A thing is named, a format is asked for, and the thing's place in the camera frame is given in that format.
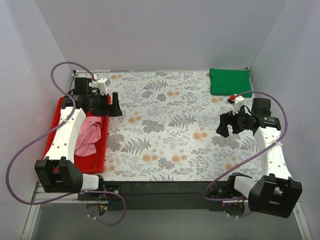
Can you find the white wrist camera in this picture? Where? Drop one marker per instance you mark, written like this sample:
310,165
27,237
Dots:
101,85
237,102

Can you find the folded green t shirt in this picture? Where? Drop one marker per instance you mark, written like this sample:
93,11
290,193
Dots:
226,82

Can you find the aluminium frame rail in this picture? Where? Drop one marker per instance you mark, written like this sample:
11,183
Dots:
39,195

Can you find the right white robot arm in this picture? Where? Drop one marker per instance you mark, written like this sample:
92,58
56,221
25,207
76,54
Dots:
276,193

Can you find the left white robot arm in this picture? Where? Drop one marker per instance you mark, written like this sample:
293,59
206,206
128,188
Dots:
57,172

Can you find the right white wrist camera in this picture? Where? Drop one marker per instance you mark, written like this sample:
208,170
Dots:
237,102

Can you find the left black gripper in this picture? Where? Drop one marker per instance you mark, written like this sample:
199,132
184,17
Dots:
110,106

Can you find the red plastic tray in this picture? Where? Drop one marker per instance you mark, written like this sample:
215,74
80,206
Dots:
91,164

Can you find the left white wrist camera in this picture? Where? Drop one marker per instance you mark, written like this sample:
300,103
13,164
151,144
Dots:
101,85

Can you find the pink t shirt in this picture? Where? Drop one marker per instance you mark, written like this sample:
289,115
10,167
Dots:
89,134

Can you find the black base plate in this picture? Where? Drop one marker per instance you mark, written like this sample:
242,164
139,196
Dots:
171,195

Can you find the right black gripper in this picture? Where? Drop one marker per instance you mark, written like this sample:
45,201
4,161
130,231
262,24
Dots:
231,123

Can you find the floral tablecloth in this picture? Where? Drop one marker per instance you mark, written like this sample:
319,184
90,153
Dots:
167,131

